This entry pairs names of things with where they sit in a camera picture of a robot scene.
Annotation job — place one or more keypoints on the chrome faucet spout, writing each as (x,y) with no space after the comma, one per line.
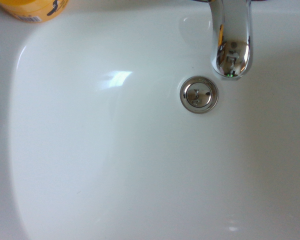
(231,37)

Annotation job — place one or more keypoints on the yellow plastic bottle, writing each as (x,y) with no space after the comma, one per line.
(32,8)

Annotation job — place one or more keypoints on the white ceramic sink basin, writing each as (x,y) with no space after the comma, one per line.
(115,150)

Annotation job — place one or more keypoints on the chrome sink drain stopper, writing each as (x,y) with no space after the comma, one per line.
(199,94)

